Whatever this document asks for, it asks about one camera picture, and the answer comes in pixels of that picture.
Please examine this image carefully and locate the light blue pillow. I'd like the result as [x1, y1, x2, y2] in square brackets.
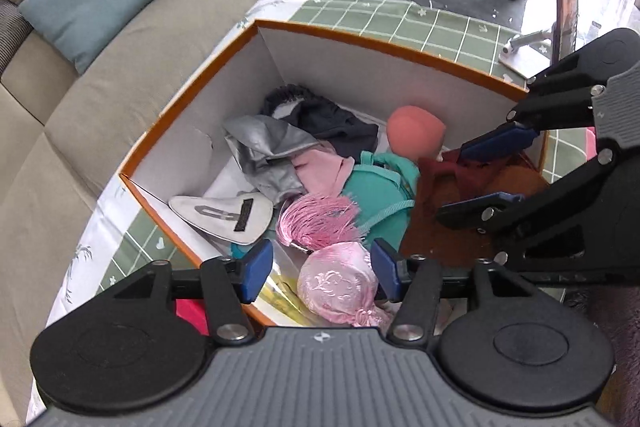
[19, 0, 173, 75]

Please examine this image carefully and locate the white fabric pad black strip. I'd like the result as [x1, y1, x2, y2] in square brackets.
[169, 192, 275, 247]

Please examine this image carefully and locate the maroon cloth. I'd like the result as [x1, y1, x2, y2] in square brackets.
[400, 157, 551, 268]

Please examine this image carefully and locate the teal and pink plush doll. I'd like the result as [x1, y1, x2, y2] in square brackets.
[292, 150, 420, 258]

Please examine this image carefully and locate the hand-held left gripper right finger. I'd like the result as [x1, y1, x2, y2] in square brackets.
[370, 238, 538, 348]

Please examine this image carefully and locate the orange cardboard box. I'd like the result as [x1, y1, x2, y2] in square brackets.
[119, 19, 551, 328]

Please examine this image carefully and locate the pink satin tassel pouch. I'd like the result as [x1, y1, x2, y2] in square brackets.
[277, 194, 396, 328]

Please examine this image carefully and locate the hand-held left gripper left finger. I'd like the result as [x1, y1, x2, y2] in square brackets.
[102, 239, 276, 345]

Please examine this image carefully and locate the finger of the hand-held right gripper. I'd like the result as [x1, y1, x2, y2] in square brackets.
[437, 151, 617, 254]
[460, 64, 608, 162]

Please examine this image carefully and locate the pink foam ball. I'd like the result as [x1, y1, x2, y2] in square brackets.
[387, 106, 447, 160]

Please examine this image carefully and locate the dark blue cloth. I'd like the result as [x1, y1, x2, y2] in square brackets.
[260, 84, 381, 158]

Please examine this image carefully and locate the purple shaggy rug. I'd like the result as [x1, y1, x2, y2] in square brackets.
[562, 287, 640, 427]

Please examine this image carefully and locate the silver fabric pouch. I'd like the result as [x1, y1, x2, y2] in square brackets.
[222, 114, 321, 202]

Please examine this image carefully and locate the grey houndstooth pillow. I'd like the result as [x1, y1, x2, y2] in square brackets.
[0, 0, 33, 75]

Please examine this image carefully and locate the beige fabric sofa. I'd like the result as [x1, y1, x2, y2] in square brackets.
[0, 0, 376, 427]

